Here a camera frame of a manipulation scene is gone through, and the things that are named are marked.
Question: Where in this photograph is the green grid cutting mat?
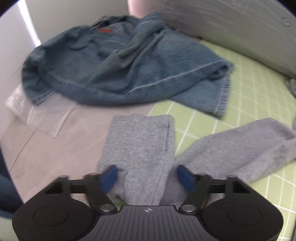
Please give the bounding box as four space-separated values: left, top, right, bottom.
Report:
135 40 295 240

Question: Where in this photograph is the clear plastic bag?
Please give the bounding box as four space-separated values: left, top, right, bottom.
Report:
6 85 76 137

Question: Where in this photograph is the blue denim jacket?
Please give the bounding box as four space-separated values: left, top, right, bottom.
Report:
22 13 234 118

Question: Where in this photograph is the grey zip hoodie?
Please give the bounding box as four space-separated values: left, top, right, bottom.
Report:
97 113 295 205

